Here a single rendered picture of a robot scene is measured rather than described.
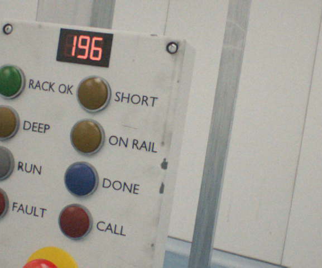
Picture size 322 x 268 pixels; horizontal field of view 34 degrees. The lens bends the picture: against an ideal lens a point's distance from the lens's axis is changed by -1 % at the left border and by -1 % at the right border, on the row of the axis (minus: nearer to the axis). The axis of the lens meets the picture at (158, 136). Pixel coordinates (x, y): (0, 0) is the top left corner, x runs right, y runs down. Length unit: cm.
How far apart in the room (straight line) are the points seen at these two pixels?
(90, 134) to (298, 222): 344
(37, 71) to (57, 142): 6
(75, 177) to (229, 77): 118
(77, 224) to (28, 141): 8
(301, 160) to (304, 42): 82
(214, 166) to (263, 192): 229
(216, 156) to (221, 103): 16
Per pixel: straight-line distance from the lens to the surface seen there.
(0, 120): 48
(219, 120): 159
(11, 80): 47
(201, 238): 163
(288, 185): 383
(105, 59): 44
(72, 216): 45
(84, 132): 44
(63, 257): 46
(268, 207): 387
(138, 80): 43
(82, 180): 44
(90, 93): 44
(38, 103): 47
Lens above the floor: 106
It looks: 3 degrees down
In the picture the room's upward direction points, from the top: 9 degrees clockwise
